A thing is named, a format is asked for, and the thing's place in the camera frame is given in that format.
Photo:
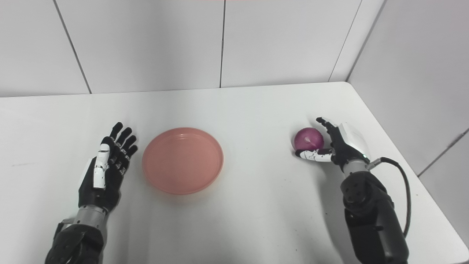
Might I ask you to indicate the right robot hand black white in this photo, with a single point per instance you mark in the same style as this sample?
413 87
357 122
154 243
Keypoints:
342 146

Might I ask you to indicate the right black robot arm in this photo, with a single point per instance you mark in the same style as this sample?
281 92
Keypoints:
373 216

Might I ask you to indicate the pink plate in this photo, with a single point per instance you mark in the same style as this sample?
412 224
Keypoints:
183 160

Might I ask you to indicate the purple red onion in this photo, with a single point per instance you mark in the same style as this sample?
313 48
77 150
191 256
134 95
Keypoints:
309 139

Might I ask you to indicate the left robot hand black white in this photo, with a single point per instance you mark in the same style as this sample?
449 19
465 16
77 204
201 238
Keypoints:
106 176

